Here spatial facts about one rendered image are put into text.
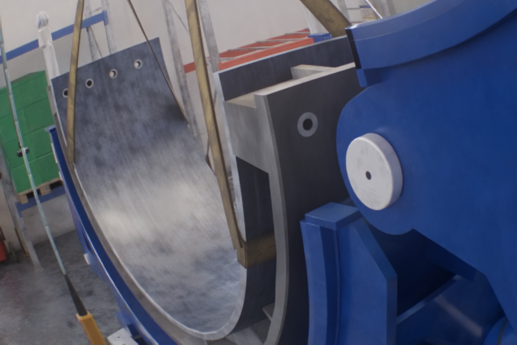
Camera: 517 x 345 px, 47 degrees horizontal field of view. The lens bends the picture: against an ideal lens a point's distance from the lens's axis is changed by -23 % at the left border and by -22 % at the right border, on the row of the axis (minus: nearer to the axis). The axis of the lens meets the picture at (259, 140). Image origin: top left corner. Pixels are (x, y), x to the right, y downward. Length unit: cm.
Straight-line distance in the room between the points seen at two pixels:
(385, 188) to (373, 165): 5
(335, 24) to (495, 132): 113
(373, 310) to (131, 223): 203
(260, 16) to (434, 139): 920
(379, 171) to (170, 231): 216
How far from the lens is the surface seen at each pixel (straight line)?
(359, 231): 138
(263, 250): 174
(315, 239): 144
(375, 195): 123
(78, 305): 271
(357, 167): 125
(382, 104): 118
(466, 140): 104
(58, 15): 906
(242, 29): 1010
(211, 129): 177
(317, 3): 203
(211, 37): 832
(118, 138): 350
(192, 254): 317
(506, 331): 127
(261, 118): 142
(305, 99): 144
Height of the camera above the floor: 259
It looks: 13 degrees down
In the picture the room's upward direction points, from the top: 14 degrees counter-clockwise
